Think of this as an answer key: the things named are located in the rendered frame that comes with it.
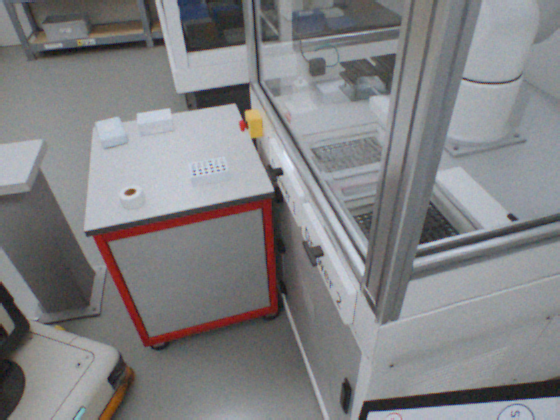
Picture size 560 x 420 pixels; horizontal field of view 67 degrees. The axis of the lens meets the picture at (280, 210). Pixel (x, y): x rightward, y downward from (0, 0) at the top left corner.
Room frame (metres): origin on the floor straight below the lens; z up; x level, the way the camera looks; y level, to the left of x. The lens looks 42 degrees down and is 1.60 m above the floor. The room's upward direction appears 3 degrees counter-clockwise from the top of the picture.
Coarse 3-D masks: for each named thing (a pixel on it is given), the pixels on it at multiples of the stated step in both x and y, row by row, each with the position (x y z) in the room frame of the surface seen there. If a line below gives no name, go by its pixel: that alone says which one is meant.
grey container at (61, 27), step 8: (48, 16) 4.62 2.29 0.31; (56, 16) 4.65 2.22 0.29; (64, 16) 4.66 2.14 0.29; (72, 16) 4.67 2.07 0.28; (80, 16) 4.68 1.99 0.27; (88, 16) 4.66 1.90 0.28; (48, 24) 4.37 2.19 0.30; (56, 24) 4.38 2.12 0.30; (64, 24) 4.39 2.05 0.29; (72, 24) 4.40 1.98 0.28; (80, 24) 4.42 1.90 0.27; (88, 24) 4.60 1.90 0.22; (48, 32) 4.36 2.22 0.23; (56, 32) 4.38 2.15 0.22; (64, 32) 4.39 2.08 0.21; (72, 32) 4.40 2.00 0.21; (80, 32) 4.41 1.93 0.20; (88, 32) 4.47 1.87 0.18; (48, 40) 4.35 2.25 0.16; (56, 40) 4.36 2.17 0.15; (64, 40) 4.39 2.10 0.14
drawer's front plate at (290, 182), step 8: (272, 144) 1.05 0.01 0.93; (272, 152) 1.05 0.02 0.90; (280, 152) 1.00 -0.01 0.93; (280, 160) 0.96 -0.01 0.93; (288, 168) 0.92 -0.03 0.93; (280, 176) 0.96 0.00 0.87; (288, 176) 0.89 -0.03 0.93; (280, 184) 0.97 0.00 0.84; (288, 184) 0.89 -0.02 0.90; (296, 184) 0.85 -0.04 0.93; (288, 192) 0.89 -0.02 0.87; (296, 192) 0.82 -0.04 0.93; (296, 200) 0.82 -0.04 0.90; (304, 200) 0.81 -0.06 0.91; (296, 208) 0.82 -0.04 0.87; (296, 216) 0.82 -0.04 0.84
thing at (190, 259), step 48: (96, 144) 1.36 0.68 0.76; (144, 144) 1.35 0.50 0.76; (192, 144) 1.33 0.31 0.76; (240, 144) 1.32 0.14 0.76; (96, 192) 1.07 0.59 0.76; (144, 192) 1.06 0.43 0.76; (192, 192) 1.05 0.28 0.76; (240, 192) 1.04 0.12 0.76; (96, 240) 0.91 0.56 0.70; (144, 240) 0.95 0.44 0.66; (192, 240) 0.98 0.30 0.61; (240, 240) 1.02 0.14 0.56; (144, 288) 0.94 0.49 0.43; (192, 288) 0.97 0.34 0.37; (240, 288) 1.02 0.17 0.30; (144, 336) 0.91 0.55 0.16
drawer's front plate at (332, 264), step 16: (304, 208) 0.76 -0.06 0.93; (304, 224) 0.76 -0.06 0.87; (320, 224) 0.70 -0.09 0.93; (320, 240) 0.65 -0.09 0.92; (336, 256) 0.60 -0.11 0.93; (320, 272) 0.64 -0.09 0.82; (336, 272) 0.56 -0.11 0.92; (336, 288) 0.55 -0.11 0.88; (352, 288) 0.51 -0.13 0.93; (336, 304) 0.55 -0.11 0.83; (352, 304) 0.50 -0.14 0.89; (352, 320) 0.50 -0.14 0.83
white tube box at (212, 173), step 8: (208, 160) 1.17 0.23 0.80; (224, 160) 1.17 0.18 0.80; (200, 168) 1.12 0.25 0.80; (208, 168) 1.12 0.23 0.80; (216, 168) 1.12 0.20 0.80; (224, 168) 1.12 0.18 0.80; (192, 176) 1.08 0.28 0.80; (200, 176) 1.08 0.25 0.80; (208, 176) 1.09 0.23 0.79; (216, 176) 1.10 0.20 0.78; (224, 176) 1.10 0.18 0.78; (192, 184) 1.08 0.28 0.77; (200, 184) 1.08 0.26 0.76
